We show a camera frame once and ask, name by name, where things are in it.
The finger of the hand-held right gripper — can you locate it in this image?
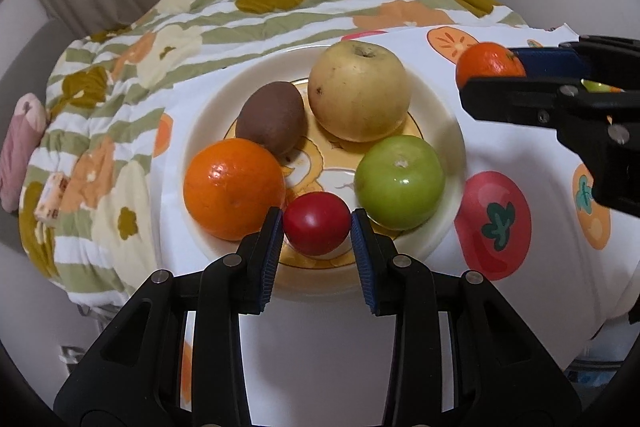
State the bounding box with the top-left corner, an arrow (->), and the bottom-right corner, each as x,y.
459,76 -> 640,128
509,35 -> 640,84

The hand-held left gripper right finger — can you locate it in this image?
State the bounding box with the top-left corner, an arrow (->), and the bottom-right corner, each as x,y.
350,207 -> 583,427

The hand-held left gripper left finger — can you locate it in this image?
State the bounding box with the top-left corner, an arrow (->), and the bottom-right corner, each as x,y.
52,206 -> 285,427

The small tangerine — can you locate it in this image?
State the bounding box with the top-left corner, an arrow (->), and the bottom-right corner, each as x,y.
456,42 -> 527,90

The small red tomato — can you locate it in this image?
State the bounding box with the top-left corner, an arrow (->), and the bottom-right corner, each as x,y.
283,192 -> 352,257

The large orange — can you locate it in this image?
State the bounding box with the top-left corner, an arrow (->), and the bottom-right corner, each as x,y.
183,138 -> 286,242

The green apple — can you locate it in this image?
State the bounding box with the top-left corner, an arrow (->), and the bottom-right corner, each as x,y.
354,135 -> 446,231
581,79 -> 622,94

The cream plate with duck print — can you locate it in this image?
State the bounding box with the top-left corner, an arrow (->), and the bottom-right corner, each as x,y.
188,39 -> 468,304

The brown kiwi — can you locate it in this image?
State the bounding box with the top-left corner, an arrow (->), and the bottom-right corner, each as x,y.
235,81 -> 305,158

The yellow apple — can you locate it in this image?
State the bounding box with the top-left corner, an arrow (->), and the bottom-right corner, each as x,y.
307,41 -> 411,144

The white fruit-print cloth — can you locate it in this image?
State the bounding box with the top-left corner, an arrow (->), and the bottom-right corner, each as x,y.
150,24 -> 640,427

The small yellow packet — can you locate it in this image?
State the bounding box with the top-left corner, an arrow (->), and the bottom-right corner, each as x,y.
36,172 -> 71,226

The striped floral blanket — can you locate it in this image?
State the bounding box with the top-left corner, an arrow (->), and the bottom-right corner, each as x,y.
20,0 -> 528,308

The pink plush toy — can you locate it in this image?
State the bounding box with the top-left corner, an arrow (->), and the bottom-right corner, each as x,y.
0,93 -> 49,212

